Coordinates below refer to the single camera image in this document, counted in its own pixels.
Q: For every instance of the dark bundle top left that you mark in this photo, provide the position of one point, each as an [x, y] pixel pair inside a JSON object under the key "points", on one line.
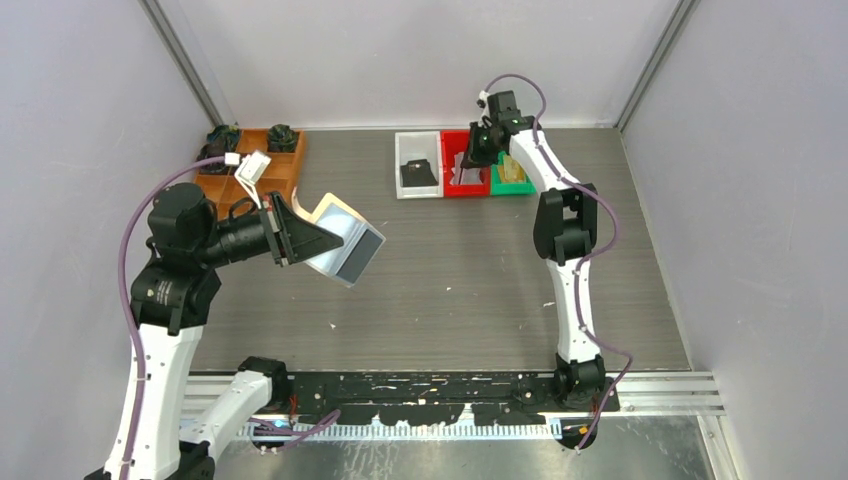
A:
{"points": [[224, 137]]}

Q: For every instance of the dark bundle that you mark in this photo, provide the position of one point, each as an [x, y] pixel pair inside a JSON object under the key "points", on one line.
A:
{"points": [[210, 164], [224, 137], [281, 138]]}

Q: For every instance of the aluminium rail frame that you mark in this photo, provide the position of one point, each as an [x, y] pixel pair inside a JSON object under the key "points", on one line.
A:
{"points": [[640, 394]]}

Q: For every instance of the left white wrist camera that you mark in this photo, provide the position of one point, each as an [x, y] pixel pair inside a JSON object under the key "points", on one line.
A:
{"points": [[249, 170]]}

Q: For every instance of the wooden compartment tray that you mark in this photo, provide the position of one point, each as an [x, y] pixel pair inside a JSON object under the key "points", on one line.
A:
{"points": [[281, 176]]}

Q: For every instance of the gold card in green bin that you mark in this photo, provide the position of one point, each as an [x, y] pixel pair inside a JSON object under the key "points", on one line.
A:
{"points": [[509, 170]]}

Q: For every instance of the green plastic bin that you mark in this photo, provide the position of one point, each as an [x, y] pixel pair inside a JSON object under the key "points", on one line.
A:
{"points": [[497, 188]]}

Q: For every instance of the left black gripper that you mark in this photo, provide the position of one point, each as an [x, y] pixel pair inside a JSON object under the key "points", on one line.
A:
{"points": [[290, 237]]}

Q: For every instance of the black item in white bin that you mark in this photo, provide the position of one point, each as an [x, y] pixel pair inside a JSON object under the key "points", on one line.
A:
{"points": [[417, 173]]}

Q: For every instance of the dark bundle top right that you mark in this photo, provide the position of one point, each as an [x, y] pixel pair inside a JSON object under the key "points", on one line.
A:
{"points": [[281, 138]]}

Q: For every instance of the white plastic bin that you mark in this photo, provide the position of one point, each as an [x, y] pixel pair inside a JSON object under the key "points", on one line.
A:
{"points": [[417, 145]]}

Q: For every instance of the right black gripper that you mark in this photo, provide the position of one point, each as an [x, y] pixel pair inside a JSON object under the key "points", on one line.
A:
{"points": [[473, 153]]}

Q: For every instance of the white cards in red bin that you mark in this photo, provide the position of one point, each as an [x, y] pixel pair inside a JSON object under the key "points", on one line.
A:
{"points": [[464, 177]]}

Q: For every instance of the red plastic bin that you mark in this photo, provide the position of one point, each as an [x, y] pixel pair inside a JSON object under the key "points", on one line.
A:
{"points": [[453, 142]]}

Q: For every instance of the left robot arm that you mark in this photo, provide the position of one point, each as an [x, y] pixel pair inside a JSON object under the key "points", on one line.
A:
{"points": [[168, 306]]}

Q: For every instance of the black card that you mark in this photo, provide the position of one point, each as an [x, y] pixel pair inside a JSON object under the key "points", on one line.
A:
{"points": [[360, 256]]}

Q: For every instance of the dark bundle middle left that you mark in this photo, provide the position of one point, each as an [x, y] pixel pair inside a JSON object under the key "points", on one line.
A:
{"points": [[210, 164]]}

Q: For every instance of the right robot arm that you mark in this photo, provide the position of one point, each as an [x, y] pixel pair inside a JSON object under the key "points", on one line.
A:
{"points": [[565, 233]]}

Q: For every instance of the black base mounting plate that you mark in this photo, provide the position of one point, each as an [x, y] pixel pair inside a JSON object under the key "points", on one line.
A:
{"points": [[435, 398]]}

